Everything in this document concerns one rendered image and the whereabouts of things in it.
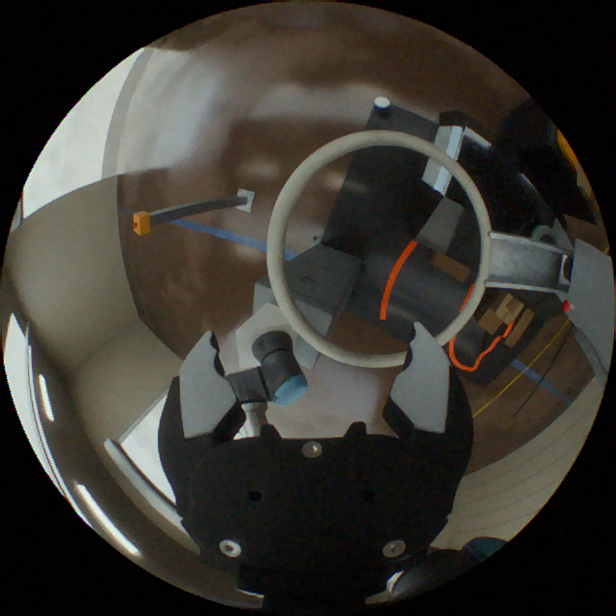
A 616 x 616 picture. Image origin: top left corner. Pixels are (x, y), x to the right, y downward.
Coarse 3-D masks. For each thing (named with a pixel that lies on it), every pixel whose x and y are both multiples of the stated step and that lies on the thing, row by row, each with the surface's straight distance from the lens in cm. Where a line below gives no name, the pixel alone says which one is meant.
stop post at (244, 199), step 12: (240, 192) 202; (252, 192) 193; (192, 204) 154; (204, 204) 159; (216, 204) 168; (228, 204) 178; (240, 204) 191; (144, 216) 131; (156, 216) 138; (168, 216) 143; (180, 216) 148; (144, 228) 133
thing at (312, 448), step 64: (256, 448) 7; (320, 448) 6; (384, 448) 7; (192, 512) 7; (256, 512) 6; (320, 512) 6; (384, 512) 6; (256, 576) 6; (320, 576) 6; (384, 576) 6
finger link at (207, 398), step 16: (208, 336) 13; (192, 352) 12; (208, 352) 11; (192, 368) 11; (208, 368) 10; (192, 384) 10; (208, 384) 10; (224, 384) 9; (192, 400) 9; (208, 400) 9; (224, 400) 9; (192, 416) 9; (208, 416) 8; (224, 416) 8; (240, 416) 9; (192, 432) 8; (208, 432) 8; (224, 432) 9
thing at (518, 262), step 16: (496, 240) 54; (512, 240) 51; (528, 240) 55; (480, 256) 53; (496, 256) 54; (512, 256) 57; (528, 256) 61; (544, 256) 67; (560, 256) 73; (496, 272) 56; (512, 272) 59; (528, 272) 63; (544, 272) 68; (560, 272) 75; (528, 288) 59; (544, 288) 64; (560, 288) 72
